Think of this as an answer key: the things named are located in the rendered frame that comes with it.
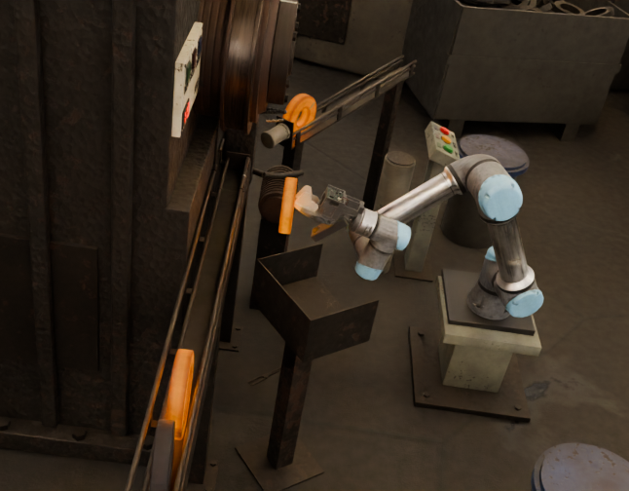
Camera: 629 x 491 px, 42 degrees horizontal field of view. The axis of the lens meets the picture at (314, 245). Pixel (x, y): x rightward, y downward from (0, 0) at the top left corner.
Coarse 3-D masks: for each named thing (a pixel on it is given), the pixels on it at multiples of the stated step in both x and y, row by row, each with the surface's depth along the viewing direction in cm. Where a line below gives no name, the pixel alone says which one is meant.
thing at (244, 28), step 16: (240, 0) 198; (256, 0) 199; (240, 16) 198; (256, 16) 197; (240, 32) 198; (256, 32) 197; (240, 48) 198; (240, 64) 200; (240, 80) 202; (240, 96) 205; (224, 112) 210; (240, 112) 209; (240, 128) 218
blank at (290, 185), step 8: (288, 184) 219; (296, 184) 220; (288, 192) 218; (288, 200) 217; (288, 208) 217; (280, 216) 218; (288, 216) 218; (280, 224) 219; (288, 224) 219; (280, 232) 223; (288, 232) 222
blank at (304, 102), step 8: (296, 96) 278; (304, 96) 278; (312, 96) 282; (288, 104) 277; (296, 104) 276; (304, 104) 280; (312, 104) 284; (288, 112) 276; (296, 112) 278; (304, 112) 286; (312, 112) 286; (288, 120) 277; (296, 120) 280; (304, 120) 286; (312, 120) 288; (296, 128) 282
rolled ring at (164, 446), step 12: (168, 420) 156; (156, 432) 151; (168, 432) 151; (156, 444) 149; (168, 444) 149; (156, 456) 147; (168, 456) 148; (156, 468) 146; (168, 468) 147; (156, 480) 146; (168, 480) 160
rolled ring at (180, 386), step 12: (180, 360) 165; (192, 360) 171; (180, 372) 163; (192, 372) 176; (180, 384) 162; (168, 396) 161; (180, 396) 161; (168, 408) 161; (180, 408) 161; (180, 420) 162; (180, 432) 163
